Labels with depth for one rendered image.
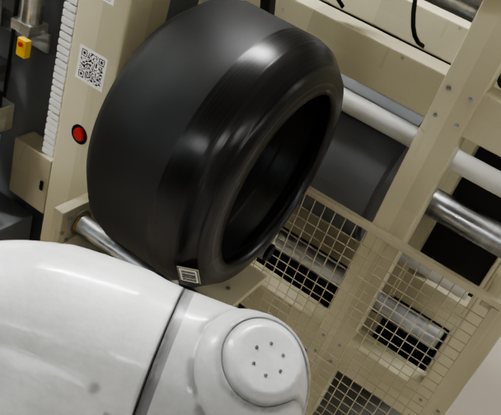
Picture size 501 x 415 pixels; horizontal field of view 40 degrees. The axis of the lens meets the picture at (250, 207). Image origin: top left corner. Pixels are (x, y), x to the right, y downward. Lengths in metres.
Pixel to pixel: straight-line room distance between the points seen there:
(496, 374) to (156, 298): 2.71
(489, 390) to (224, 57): 2.22
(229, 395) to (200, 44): 0.79
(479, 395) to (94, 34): 2.20
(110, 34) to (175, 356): 0.95
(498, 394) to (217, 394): 2.63
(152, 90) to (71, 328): 0.69
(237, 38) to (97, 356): 0.78
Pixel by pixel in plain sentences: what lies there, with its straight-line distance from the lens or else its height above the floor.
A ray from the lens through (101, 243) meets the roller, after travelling 1.49.
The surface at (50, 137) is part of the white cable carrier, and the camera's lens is 1.63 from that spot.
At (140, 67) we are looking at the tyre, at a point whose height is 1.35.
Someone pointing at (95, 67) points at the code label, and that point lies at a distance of 1.45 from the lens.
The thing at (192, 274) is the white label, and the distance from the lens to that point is 1.25.
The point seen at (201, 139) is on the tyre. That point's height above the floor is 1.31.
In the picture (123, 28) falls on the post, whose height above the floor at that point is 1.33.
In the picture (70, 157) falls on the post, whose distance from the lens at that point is 1.58.
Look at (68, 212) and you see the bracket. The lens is 1.49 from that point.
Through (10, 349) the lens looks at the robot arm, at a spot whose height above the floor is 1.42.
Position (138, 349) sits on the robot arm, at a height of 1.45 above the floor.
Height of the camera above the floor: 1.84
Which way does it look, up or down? 33 degrees down
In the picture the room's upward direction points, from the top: 20 degrees clockwise
